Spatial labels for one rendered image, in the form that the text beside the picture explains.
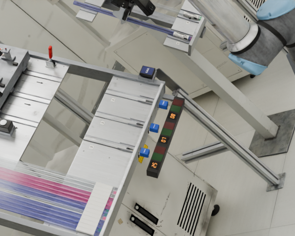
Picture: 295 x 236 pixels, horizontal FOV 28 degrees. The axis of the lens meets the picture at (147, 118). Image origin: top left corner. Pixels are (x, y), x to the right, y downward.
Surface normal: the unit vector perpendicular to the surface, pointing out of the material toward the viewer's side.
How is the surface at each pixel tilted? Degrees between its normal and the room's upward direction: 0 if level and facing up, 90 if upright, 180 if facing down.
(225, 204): 0
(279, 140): 0
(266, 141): 0
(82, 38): 90
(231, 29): 96
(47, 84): 46
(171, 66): 90
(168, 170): 90
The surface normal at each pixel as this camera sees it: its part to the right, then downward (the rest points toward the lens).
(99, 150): -0.03, -0.60
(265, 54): 0.38, 0.33
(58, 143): 0.64, -0.27
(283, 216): -0.70, -0.59
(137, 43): -0.31, 0.76
